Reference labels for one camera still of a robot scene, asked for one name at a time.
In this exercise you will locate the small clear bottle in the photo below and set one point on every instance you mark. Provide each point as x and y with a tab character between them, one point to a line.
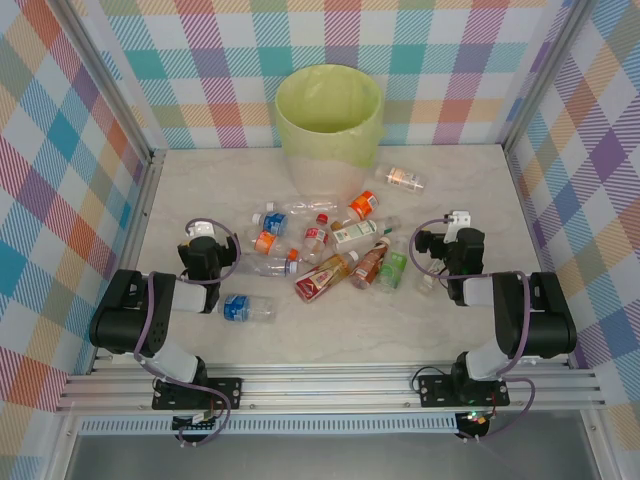
426	286

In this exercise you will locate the blue label clear bottle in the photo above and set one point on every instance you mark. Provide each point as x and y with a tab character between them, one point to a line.
237	306

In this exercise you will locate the blue label bottle white cap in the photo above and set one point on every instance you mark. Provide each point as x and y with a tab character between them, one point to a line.
275	222

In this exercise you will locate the brown drink bottle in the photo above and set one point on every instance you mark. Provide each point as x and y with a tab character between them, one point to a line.
370	262

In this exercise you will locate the white green label bottle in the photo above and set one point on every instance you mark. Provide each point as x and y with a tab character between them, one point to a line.
352	232

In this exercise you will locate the red label bottle red cap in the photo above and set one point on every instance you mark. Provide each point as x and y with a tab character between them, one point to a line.
315	237

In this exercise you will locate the red gold label tea bottle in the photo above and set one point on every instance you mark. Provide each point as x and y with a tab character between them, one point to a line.
320	280

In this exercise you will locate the clear bottle orange white label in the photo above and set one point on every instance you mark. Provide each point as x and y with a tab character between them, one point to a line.
400	176

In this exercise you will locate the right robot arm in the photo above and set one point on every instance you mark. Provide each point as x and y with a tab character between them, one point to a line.
542	320

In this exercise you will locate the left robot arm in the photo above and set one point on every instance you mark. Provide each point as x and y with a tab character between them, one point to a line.
125	310

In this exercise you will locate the white ribbed waste bin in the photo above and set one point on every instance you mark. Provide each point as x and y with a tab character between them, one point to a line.
325	175

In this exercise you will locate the orange label bottle white cap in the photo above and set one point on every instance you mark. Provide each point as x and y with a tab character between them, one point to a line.
364	204

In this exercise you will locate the long clear bottle white cap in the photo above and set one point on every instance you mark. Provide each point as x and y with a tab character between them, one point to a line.
310	206

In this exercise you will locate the small circuit board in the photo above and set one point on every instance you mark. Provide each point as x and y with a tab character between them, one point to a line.
475	420
197	422

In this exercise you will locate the aluminium side rail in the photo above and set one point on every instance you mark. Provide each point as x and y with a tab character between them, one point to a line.
145	210

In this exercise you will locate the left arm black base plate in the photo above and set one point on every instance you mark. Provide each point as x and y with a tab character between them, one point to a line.
230	392

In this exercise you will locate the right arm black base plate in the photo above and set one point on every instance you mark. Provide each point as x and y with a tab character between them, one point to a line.
432	390

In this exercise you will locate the aluminium mounting rail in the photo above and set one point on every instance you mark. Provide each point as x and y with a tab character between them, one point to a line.
325	387

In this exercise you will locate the aluminium frame post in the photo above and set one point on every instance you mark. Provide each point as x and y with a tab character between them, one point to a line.
105	80
545	80

